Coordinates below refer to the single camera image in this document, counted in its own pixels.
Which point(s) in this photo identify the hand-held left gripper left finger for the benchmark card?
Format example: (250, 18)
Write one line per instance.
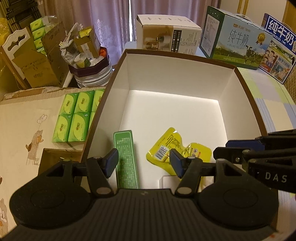
(111, 162)

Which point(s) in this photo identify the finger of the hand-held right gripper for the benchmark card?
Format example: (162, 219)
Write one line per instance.
(231, 155)
(245, 144)

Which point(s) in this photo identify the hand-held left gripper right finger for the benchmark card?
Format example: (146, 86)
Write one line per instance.
(176, 162)

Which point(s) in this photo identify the green and white medicine box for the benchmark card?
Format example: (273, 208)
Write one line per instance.
(127, 150)

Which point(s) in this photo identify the yellow pouch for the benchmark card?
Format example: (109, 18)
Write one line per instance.
(201, 151)
(161, 143)

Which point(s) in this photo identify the green tissue packet bundle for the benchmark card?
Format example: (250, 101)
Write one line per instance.
(78, 120)

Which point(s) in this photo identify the white ribbed container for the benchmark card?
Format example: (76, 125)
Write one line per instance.
(97, 78)

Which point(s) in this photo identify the dark octagonal gift box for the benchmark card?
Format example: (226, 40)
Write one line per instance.
(90, 69)

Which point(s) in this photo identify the dark blue milk carton box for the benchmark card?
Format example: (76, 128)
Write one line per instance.
(279, 46)

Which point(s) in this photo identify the small green label jar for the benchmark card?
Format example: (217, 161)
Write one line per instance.
(83, 61)

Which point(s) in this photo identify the light blue milk carton box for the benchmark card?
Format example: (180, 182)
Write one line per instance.
(231, 39)

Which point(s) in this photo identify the plain cardboard box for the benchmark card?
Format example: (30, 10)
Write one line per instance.
(54, 58)

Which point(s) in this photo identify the small cardboard box yellow flap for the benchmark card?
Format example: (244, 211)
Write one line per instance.
(89, 44)

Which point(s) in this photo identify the crumpled white paper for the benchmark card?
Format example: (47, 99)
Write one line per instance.
(69, 44)

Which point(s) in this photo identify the cardboard box with white cutout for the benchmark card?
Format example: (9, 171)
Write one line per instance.
(25, 67)

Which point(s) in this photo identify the white appliance box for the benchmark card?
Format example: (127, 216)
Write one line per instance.
(166, 32)

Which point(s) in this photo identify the purple patterned curtain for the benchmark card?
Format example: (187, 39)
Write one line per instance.
(111, 20)

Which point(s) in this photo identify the stack of green tissue packets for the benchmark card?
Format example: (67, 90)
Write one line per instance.
(38, 30)

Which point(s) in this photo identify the yellow plastic bag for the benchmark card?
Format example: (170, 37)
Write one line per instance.
(3, 27)

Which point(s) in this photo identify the black folding rack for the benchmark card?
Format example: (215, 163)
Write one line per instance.
(20, 11)

